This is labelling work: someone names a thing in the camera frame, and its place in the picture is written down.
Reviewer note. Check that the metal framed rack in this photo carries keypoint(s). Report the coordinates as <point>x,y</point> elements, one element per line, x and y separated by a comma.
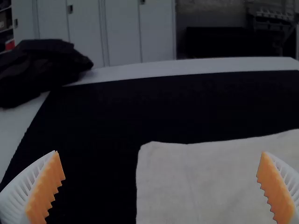
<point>271,16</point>

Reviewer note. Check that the open shelf cupboard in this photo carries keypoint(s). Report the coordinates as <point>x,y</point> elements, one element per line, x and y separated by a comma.
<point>5,25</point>

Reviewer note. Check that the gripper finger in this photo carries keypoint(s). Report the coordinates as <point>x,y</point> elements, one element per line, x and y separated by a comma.
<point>39,193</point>
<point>274,186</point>

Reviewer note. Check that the grey cupboard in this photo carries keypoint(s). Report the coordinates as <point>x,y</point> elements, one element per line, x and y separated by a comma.
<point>121,30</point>

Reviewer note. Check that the black mat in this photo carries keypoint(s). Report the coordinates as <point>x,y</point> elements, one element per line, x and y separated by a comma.
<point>116,112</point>

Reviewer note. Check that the pale towel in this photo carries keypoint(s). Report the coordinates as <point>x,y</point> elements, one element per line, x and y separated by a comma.
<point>198,184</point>

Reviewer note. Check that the black cloth bundle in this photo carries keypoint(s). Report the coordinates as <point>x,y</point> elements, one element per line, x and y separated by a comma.
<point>35,72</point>

